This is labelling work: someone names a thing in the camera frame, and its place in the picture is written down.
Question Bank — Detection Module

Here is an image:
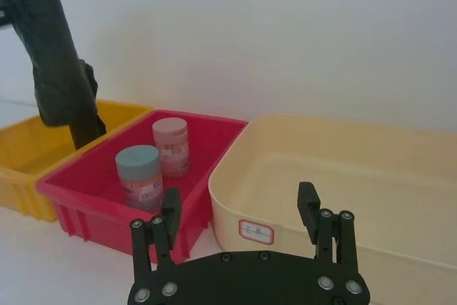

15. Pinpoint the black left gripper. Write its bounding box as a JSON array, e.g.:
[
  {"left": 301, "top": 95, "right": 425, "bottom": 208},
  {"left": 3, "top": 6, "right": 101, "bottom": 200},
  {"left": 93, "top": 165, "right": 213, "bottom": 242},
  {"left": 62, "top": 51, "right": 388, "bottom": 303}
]
[{"left": 29, "top": 55, "right": 107, "bottom": 151}]

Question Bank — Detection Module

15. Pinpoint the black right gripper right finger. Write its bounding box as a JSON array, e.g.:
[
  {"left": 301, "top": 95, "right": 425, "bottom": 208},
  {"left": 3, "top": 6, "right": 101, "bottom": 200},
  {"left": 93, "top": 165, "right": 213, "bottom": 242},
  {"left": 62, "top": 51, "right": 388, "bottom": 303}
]
[{"left": 296, "top": 181, "right": 358, "bottom": 274}]

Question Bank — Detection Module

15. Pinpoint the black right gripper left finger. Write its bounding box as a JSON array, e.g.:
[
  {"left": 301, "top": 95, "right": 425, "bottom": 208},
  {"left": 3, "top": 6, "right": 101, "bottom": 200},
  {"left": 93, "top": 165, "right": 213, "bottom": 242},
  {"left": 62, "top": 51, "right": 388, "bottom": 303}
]
[{"left": 129, "top": 187, "right": 181, "bottom": 281}]

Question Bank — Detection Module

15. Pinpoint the red plastic bin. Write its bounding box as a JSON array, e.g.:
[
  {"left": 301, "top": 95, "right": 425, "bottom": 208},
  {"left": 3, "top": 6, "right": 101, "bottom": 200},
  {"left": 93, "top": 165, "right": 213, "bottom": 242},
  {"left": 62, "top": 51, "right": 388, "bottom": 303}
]
[{"left": 35, "top": 109, "right": 249, "bottom": 259}]

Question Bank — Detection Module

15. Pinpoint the bottle with grey-blue cap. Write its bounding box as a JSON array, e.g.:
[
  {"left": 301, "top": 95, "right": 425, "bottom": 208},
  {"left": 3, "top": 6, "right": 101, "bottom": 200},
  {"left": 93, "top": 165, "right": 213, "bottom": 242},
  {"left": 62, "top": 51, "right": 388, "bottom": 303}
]
[{"left": 114, "top": 144, "right": 163, "bottom": 214}]

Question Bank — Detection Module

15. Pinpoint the yellow plastic bin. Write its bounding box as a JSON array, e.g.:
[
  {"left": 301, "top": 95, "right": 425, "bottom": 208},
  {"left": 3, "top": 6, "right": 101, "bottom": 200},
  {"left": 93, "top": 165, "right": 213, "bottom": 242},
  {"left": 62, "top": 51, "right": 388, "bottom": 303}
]
[{"left": 0, "top": 99, "right": 155, "bottom": 223}]

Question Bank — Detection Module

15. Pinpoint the cream plastic bin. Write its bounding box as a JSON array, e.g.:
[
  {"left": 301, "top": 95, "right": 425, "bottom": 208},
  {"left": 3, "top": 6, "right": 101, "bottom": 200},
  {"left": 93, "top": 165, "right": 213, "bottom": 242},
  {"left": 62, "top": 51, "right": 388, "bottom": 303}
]
[{"left": 208, "top": 114, "right": 457, "bottom": 286}]

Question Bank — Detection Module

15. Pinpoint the white label with red border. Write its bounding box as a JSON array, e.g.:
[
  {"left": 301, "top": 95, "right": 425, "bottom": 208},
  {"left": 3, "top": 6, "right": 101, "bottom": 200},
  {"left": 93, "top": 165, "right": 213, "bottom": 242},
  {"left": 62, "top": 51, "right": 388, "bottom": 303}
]
[{"left": 238, "top": 217, "right": 274, "bottom": 248}]

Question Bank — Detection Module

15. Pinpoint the bottle with pink cap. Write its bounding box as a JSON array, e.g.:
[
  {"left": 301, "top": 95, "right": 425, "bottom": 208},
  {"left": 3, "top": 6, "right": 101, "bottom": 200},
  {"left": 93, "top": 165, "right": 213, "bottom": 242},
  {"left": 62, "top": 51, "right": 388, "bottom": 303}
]
[{"left": 151, "top": 117, "right": 190, "bottom": 180}]

